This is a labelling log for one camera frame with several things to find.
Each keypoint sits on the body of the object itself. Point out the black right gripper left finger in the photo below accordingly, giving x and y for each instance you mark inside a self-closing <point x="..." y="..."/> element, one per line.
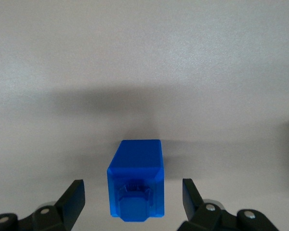
<point x="69" y="204"/>

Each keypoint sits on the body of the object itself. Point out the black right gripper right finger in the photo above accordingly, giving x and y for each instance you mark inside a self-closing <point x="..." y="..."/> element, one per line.
<point x="192" y="199"/>

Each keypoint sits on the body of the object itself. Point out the blue plastic block part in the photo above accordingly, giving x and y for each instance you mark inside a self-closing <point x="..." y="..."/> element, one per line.
<point x="137" y="158"/>

